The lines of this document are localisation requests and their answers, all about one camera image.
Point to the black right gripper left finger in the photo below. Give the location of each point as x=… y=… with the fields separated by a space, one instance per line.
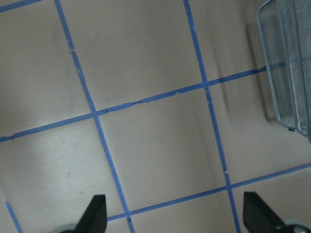
x=94 y=218

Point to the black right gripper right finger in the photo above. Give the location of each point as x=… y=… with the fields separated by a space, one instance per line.
x=258 y=217

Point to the silver wire mesh shelf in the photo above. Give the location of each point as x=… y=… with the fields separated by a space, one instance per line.
x=285 y=34

